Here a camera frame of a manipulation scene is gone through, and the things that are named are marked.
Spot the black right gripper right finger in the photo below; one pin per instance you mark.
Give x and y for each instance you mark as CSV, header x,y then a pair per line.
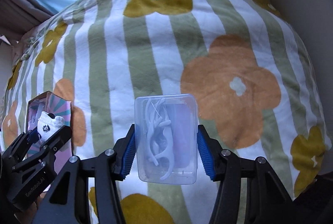
x,y
267,200

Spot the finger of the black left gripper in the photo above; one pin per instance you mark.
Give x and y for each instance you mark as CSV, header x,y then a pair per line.
x,y
21,145
58,142

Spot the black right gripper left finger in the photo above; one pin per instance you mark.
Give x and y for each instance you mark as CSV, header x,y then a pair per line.
x,y
67,200

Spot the white spotted sock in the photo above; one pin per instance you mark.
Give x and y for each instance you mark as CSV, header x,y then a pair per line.
x,y
48,124

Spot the clear floss pick box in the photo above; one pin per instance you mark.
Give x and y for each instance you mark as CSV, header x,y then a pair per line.
x,y
166,128

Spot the person left hand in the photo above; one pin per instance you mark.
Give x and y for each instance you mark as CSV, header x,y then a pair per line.
x,y
27,216

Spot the pink teal cardboard box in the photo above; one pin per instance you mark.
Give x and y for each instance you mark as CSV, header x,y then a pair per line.
x,y
49,103

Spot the brown curtain left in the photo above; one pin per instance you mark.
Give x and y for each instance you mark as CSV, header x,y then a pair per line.
x,y
20,16

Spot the striped flower blanket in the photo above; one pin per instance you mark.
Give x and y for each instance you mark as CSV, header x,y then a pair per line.
x,y
247,68

